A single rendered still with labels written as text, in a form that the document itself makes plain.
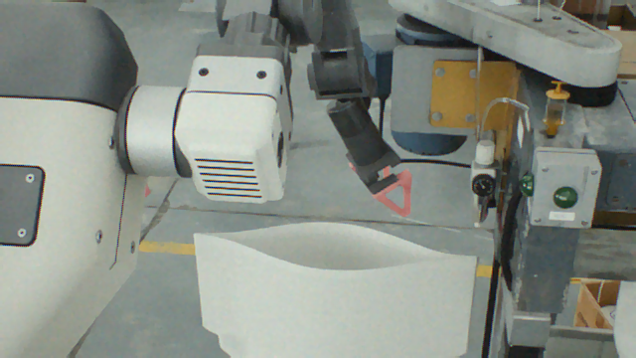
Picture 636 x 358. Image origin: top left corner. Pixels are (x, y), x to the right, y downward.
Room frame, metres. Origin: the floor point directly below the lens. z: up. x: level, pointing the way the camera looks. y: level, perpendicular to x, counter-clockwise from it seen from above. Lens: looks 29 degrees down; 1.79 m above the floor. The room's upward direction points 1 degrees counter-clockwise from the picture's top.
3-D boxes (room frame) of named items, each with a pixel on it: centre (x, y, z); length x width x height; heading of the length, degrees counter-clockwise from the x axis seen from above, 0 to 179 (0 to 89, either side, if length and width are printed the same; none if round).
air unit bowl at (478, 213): (1.14, -0.28, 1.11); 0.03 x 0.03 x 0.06
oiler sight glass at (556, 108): (0.94, -0.31, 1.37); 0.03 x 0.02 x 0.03; 82
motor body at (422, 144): (1.42, -0.23, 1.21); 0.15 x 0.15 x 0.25
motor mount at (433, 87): (1.32, -0.29, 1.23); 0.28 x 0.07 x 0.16; 82
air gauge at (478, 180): (1.12, -0.27, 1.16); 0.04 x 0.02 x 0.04; 82
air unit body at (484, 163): (1.13, -0.28, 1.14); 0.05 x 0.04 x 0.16; 172
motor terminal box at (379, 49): (1.38, -0.13, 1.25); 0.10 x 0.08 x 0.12; 17
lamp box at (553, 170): (0.88, -0.32, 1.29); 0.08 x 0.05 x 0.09; 82
